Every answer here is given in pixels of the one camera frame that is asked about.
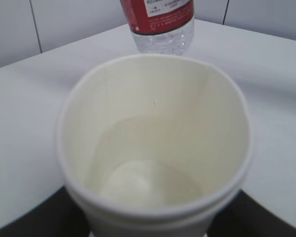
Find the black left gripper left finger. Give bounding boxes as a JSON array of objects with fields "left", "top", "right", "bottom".
[{"left": 0, "top": 187, "right": 91, "bottom": 237}]

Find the white paper cup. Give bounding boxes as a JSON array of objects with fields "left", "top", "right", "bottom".
[{"left": 55, "top": 54, "right": 254, "bottom": 237}]

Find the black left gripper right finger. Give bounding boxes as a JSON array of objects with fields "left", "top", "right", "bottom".
[{"left": 207, "top": 191, "right": 296, "bottom": 237}]

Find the clear plastic water bottle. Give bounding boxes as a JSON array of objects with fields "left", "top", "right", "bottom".
[{"left": 120, "top": 0, "right": 194, "bottom": 55}]

